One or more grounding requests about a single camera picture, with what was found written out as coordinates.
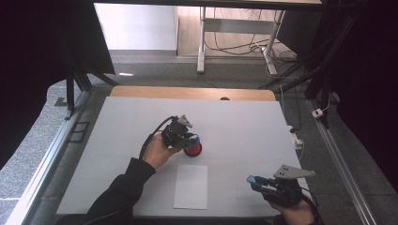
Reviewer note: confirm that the black curtain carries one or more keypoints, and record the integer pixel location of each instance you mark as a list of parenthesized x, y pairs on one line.
[(366, 78), (37, 62)]

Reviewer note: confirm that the aluminium rail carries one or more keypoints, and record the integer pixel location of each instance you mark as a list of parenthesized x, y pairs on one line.
[(341, 162), (47, 159)]

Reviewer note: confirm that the white desk frame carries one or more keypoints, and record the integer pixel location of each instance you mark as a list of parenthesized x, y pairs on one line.
[(234, 28)]

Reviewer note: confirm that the person's right hand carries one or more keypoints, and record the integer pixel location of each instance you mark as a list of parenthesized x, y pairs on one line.
[(294, 213)]

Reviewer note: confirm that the round red ink pad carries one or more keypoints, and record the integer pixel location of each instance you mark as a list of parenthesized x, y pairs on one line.
[(193, 150)]

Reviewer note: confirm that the white paper sheet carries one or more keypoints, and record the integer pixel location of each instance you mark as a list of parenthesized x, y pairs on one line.
[(191, 187)]

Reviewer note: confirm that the black floor socket frame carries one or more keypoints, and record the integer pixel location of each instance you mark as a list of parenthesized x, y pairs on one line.
[(79, 132)]

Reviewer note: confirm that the white table cover sheet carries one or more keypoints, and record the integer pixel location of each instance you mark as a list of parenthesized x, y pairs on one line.
[(237, 125)]

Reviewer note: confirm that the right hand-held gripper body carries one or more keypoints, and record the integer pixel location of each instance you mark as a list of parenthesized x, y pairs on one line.
[(286, 187)]

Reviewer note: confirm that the blue stamp cap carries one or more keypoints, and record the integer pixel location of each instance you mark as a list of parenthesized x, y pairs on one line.
[(252, 179)]

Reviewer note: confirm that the person's left hand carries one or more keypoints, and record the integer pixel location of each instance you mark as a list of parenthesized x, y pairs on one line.
[(159, 151)]

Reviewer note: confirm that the dark table grommet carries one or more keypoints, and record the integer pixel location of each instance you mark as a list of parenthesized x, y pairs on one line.
[(224, 98)]

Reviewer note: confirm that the small white adapter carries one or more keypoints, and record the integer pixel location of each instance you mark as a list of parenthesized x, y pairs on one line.
[(317, 113)]

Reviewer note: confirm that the black metal stand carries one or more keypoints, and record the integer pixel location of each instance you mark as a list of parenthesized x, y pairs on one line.
[(316, 72), (73, 84)]

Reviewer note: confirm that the white power strip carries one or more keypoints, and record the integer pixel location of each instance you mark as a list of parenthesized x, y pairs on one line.
[(296, 138)]

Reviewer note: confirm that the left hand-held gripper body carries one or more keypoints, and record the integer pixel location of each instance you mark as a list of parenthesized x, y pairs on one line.
[(176, 131)]

